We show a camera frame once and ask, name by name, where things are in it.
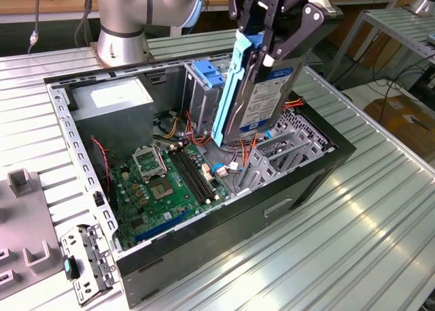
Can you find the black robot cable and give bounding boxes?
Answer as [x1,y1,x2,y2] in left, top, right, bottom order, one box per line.
[27,0,94,54]

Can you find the black PC case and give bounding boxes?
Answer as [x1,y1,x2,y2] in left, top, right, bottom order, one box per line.
[43,46,357,309]

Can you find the grey power supply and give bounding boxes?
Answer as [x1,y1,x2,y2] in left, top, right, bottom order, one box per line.
[69,77,154,159]

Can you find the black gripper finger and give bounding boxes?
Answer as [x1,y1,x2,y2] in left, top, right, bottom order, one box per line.
[228,0,261,35]
[261,0,324,67]

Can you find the orange black wire bundle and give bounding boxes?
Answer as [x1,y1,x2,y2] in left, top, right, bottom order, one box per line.
[185,110,262,169]

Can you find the red black fan wire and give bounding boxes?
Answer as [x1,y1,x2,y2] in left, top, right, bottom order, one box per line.
[90,137,113,200]

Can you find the black case fan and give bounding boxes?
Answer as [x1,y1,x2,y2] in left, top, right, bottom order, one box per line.
[90,139,118,212]

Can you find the large labelled cardboard box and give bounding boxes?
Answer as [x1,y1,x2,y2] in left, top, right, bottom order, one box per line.
[363,93,435,159]

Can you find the grey parts rack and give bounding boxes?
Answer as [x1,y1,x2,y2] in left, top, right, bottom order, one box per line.
[0,170,65,300]

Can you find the green motherboard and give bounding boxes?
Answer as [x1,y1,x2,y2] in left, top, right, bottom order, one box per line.
[110,143,235,253]

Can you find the black RAM slot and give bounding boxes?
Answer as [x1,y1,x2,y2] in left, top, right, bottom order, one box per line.
[178,144,218,200]
[169,147,209,205]

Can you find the blue plastic drive latch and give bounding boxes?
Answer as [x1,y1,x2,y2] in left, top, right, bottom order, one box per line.
[192,61,227,90]

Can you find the blue wire white plug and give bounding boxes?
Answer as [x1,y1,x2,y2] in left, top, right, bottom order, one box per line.
[211,161,243,179]

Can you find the hard disk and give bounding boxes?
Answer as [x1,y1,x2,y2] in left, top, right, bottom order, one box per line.
[210,31,309,147]

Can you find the grey metal disk bay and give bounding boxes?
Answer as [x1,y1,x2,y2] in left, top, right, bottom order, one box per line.
[234,109,337,195]

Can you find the yellow orange wire bundle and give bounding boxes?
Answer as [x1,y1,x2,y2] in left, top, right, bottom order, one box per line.
[164,115,186,139]

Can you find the metal expansion bracket retainer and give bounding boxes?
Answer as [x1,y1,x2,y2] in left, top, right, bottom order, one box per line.
[60,223,120,307]

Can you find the orange red power wire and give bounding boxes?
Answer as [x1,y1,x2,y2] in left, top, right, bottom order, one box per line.
[284,98,305,111]

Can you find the metal socket cover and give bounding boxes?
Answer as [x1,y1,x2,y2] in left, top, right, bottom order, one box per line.
[131,147,168,183]

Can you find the metal slat side table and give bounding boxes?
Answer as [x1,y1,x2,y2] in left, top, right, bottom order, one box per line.
[326,7,435,84]

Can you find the blue expansion slot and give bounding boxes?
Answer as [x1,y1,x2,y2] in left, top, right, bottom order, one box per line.
[135,208,190,244]

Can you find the grey metal drive cage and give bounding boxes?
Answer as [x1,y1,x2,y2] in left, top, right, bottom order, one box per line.
[181,54,239,135]

